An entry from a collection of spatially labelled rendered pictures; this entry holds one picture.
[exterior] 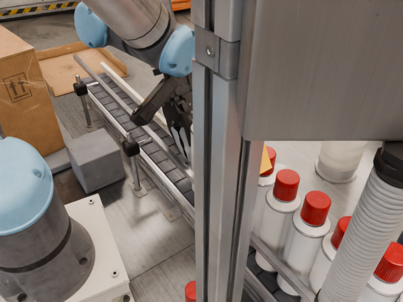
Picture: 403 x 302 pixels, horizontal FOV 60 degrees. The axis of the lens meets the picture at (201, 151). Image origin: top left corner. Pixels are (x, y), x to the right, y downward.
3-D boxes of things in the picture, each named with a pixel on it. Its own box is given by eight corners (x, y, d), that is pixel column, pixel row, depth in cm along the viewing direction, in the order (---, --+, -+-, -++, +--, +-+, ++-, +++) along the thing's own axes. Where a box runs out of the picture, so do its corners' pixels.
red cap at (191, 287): (201, 310, 60) (201, 301, 58) (182, 305, 60) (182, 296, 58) (206, 292, 62) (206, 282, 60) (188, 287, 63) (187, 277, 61)
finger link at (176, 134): (212, 157, 76) (200, 116, 74) (189, 167, 74) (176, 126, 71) (205, 156, 79) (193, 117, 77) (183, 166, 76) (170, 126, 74)
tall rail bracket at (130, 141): (162, 182, 83) (157, 126, 73) (135, 195, 80) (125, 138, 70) (156, 174, 85) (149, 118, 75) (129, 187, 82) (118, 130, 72)
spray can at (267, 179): (270, 245, 64) (287, 162, 51) (241, 248, 63) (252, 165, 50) (262, 223, 68) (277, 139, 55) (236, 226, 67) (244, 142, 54)
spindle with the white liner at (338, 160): (364, 173, 78) (416, 45, 59) (338, 190, 74) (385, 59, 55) (331, 152, 84) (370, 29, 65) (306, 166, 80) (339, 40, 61)
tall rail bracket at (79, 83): (111, 122, 102) (100, 71, 92) (87, 131, 99) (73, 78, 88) (106, 117, 104) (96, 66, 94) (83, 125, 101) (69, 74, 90)
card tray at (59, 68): (128, 75, 124) (126, 65, 122) (54, 97, 113) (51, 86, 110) (95, 47, 143) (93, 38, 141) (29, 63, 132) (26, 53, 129)
